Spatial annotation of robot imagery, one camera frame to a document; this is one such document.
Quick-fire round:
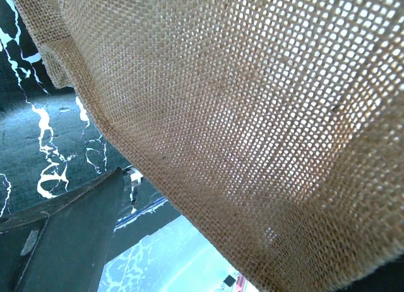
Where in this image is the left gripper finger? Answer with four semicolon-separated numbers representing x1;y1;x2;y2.
1;168;124;291

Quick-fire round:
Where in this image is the brown canvas tote bag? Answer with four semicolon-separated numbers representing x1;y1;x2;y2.
14;0;403;291

